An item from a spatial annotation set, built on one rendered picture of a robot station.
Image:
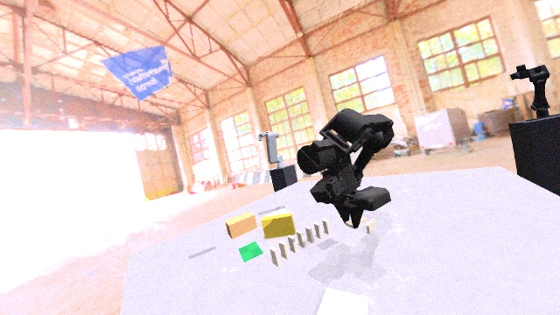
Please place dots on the yellow rectangular block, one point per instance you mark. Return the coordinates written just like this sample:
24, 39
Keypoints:
279, 225

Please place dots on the green flat square tile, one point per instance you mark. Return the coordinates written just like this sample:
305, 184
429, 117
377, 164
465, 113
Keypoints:
250, 251

